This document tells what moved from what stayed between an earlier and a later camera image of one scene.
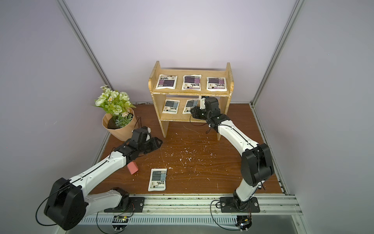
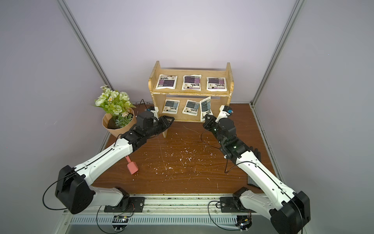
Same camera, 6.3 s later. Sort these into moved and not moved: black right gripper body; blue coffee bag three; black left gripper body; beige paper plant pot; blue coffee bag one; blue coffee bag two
Moved: black right gripper body; blue coffee bag three; black left gripper body
Not moved: blue coffee bag two; beige paper plant pot; blue coffee bag one
